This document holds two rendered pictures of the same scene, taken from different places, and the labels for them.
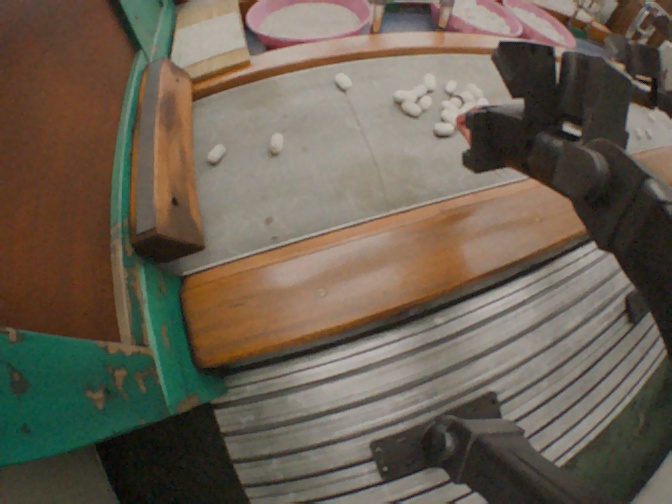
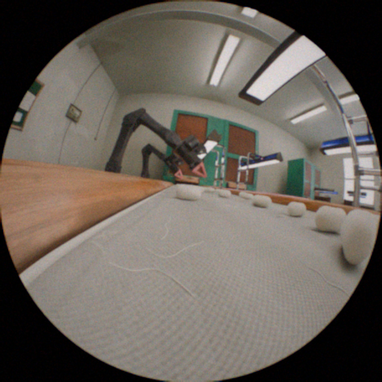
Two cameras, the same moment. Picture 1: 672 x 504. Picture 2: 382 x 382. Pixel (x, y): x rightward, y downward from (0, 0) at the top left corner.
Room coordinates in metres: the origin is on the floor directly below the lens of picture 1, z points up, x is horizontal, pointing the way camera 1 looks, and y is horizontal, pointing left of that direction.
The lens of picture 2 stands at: (0.58, -1.07, 0.76)
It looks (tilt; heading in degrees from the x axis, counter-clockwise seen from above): 3 degrees down; 104
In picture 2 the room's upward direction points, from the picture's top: 7 degrees clockwise
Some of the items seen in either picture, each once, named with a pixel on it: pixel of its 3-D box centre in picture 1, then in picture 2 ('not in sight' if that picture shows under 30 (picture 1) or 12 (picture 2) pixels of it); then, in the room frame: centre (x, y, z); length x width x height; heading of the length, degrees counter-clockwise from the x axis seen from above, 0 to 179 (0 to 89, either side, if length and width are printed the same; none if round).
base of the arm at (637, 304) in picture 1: (656, 290); not in sight; (0.08, -0.73, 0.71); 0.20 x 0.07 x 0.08; 111
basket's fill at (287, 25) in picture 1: (309, 28); not in sight; (0.63, 0.09, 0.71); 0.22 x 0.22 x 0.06
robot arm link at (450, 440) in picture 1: (468, 451); not in sight; (-0.13, -0.16, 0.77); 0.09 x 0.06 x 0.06; 83
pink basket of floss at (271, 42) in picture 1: (309, 24); not in sight; (0.63, 0.09, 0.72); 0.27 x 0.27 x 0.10
